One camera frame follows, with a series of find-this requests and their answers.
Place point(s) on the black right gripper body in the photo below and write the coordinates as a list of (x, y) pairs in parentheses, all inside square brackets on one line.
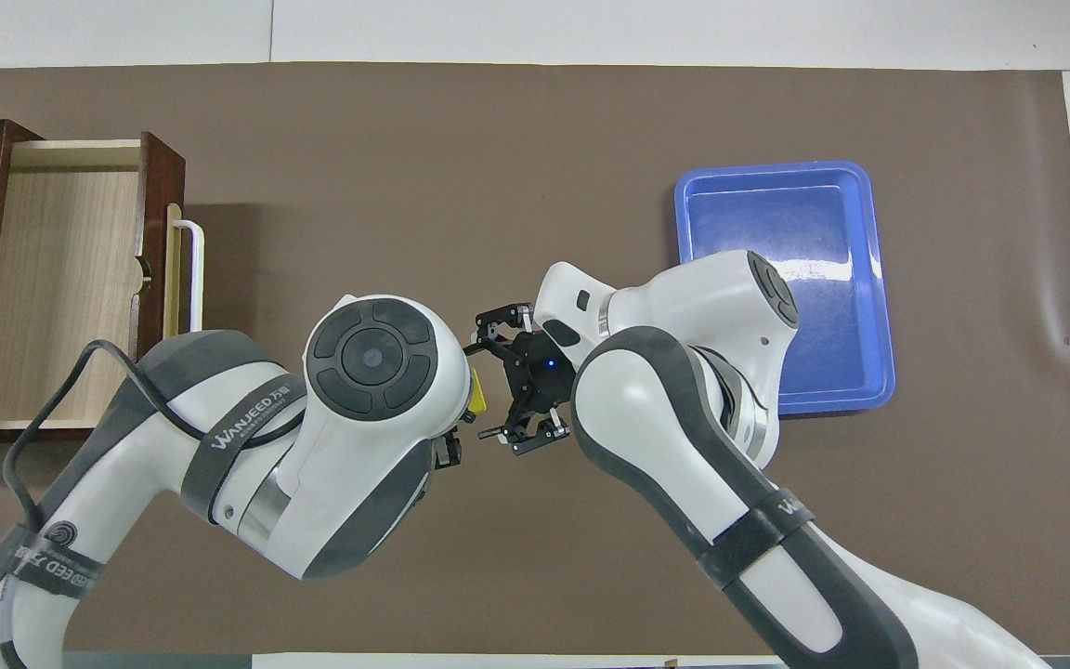
[(540, 376)]

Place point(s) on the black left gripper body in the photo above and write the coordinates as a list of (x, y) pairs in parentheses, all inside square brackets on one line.
[(449, 451)]

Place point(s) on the yellow cube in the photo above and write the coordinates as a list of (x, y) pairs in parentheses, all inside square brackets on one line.
[(477, 390)]

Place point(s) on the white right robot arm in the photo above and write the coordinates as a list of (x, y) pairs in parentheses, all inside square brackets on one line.
[(665, 418)]

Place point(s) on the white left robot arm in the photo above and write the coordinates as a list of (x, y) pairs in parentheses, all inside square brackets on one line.
[(349, 465)]

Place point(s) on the brown paper table mat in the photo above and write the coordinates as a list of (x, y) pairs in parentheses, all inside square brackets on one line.
[(405, 186)]

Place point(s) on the blue plastic tray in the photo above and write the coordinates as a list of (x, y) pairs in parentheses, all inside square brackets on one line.
[(776, 214)]

